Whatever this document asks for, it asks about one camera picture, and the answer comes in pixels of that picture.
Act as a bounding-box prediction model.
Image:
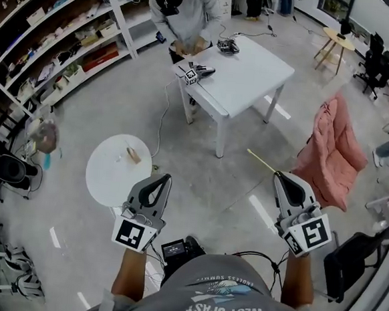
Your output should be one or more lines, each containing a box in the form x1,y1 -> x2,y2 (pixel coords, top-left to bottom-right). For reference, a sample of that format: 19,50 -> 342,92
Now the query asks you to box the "small black desk device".
338,18 -> 354,39

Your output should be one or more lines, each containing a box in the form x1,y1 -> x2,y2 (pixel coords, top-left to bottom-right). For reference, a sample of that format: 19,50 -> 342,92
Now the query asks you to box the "round white table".
83,130 -> 155,211

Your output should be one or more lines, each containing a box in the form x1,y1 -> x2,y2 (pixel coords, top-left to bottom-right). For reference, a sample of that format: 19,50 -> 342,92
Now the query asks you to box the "red storage box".
81,43 -> 120,76

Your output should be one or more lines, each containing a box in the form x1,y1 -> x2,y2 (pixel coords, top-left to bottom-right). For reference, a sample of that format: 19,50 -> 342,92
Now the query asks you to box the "white drawer cabinet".
211,0 -> 235,20

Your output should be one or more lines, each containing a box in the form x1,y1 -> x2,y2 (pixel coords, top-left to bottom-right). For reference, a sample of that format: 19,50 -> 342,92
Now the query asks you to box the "grey black wearable harness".
1,243 -> 36,274
11,270 -> 48,300

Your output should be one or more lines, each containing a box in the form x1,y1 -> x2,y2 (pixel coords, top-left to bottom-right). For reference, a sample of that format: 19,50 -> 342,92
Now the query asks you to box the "black-framed window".
314,0 -> 389,64

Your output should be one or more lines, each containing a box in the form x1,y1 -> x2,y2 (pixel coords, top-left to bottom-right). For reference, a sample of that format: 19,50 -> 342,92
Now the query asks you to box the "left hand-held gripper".
110,169 -> 174,254

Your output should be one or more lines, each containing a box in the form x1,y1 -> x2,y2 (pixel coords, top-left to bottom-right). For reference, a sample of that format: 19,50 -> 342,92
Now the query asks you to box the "black cantilever visitor chair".
319,208 -> 389,308

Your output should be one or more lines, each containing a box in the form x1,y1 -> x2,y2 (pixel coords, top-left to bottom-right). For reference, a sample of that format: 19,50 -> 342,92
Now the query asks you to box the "black chest-mounted screen device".
158,237 -> 192,269

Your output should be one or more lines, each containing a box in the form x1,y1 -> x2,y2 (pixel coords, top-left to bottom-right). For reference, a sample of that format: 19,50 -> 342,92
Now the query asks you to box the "round wooden side table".
312,25 -> 358,77

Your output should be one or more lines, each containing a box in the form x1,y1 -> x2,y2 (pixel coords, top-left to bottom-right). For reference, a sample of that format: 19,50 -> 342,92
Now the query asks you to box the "clear filled plastic bag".
24,115 -> 64,158

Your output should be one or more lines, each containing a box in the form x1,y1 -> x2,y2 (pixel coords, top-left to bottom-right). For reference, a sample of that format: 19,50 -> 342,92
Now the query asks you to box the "person's right forearm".
279,250 -> 318,311

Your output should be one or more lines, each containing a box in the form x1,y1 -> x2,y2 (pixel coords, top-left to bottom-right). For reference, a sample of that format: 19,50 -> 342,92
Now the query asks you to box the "pink padded armchair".
288,88 -> 374,215

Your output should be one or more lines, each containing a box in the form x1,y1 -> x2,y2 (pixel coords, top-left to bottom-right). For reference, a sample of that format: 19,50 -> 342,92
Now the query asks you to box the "person's grey printed t-shirt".
78,243 -> 351,311

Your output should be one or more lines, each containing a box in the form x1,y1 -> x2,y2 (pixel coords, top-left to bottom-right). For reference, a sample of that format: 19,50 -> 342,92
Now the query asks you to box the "white rectangular table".
166,30 -> 298,165

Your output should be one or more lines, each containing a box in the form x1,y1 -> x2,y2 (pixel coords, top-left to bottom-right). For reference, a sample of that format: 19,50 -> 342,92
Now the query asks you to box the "empty white metal rack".
331,243 -> 389,311

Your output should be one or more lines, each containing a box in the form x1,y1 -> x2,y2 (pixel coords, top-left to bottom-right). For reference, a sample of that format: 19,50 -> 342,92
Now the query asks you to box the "person's left forearm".
111,245 -> 150,304

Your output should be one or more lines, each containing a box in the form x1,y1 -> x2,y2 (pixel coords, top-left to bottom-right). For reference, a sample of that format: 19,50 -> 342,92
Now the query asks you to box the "white cluttered storage shelf unit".
0,0 -> 162,128

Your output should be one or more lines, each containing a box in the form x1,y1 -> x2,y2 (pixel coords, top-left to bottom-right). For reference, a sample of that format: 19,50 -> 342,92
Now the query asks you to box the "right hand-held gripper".
267,171 -> 338,261

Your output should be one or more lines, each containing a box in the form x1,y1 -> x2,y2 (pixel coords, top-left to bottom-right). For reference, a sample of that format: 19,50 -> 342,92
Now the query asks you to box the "long white floor cable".
150,77 -> 175,160

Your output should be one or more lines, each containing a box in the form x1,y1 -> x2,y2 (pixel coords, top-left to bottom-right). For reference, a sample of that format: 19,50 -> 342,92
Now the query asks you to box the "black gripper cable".
220,246 -> 291,294

